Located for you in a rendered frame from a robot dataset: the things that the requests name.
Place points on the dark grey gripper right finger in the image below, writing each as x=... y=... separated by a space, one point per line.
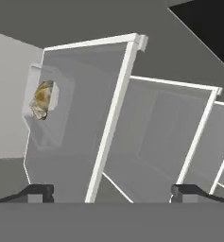
x=183 y=193

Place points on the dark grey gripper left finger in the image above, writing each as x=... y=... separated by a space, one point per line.
x=41 y=193

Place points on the golden brown dumpling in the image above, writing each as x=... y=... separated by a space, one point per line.
x=42 y=100

